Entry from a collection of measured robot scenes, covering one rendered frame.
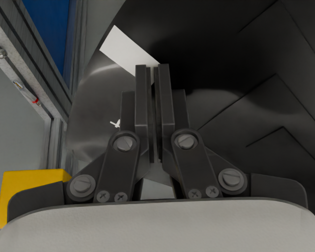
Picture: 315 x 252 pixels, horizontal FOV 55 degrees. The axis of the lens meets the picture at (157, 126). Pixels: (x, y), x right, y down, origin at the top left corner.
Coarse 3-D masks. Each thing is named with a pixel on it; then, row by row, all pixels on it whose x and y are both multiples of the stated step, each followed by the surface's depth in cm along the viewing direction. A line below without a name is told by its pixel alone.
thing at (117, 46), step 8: (112, 32) 15; (120, 32) 14; (104, 40) 15; (112, 40) 15; (120, 40) 15; (128, 40) 15; (104, 48) 15; (112, 48) 15; (120, 48) 15; (128, 48) 15; (136, 48) 15; (112, 56) 15; (120, 56) 15; (128, 56) 15; (136, 56) 15; (144, 56) 15; (120, 64) 16; (128, 64) 15; (136, 64) 15; (152, 64) 15; (152, 72) 15; (152, 80) 16
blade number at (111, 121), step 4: (108, 108) 18; (112, 108) 18; (108, 112) 18; (112, 112) 18; (116, 112) 18; (104, 116) 19; (108, 116) 19; (112, 116) 19; (116, 116) 18; (104, 120) 19; (108, 120) 19; (112, 120) 19; (116, 120) 19; (100, 124) 19; (104, 124) 19; (108, 124) 19; (112, 124) 19; (116, 124) 19; (108, 128) 20; (112, 128) 19; (116, 128) 19
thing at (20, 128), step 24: (96, 0) 129; (120, 0) 129; (96, 24) 124; (0, 72) 115; (0, 96) 111; (0, 120) 107; (24, 120) 107; (0, 144) 103; (24, 144) 103; (0, 168) 100; (24, 168) 100; (144, 192) 97; (168, 192) 97
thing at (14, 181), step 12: (60, 168) 50; (12, 180) 49; (24, 180) 49; (36, 180) 49; (48, 180) 49; (60, 180) 49; (0, 192) 48; (12, 192) 48; (0, 204) 48; (0, 216) 47
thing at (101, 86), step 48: (144, 0) 13; (192, 0) 13; (240, 0) 12; (288, 0) 11; (96, 48) 16; (144, 48) 15; (192, 48) 14; (240, 48) 13; (288, 48) 12; (96, 96) 18; (192, 96) 16; (240, 96) 15; (288, 96) 14; (96, 144) 21; (240, 144) 17; (288, 144) 15
